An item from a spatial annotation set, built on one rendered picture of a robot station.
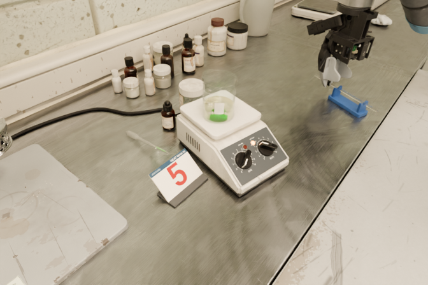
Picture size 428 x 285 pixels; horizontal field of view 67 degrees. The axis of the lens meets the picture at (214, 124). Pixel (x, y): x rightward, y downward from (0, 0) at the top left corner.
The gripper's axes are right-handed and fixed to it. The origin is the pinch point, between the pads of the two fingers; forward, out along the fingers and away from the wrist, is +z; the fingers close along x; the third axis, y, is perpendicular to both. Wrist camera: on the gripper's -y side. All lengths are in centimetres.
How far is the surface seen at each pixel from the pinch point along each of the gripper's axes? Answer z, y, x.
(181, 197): 3, 15, -49
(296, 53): 3.4, -21.7, 10.1
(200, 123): -5.3, 6.9, -41.1
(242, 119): -5.3, 9.7, -33.5
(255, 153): -1.4, 15.3, -34.2
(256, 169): -0.1, 17.7, -35.6
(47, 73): -5, -27, -63
